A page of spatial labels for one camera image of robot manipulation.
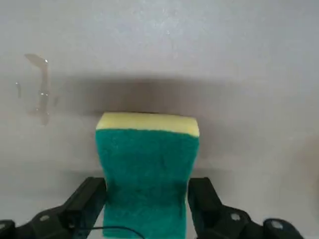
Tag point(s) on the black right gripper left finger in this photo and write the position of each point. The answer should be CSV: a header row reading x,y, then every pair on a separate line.
x,y
74,211

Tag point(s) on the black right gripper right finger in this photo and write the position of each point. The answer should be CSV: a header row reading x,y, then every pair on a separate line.
x,y
207,211

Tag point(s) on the green and yellow sponge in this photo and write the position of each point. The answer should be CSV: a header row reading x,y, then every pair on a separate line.
x,y
147,169

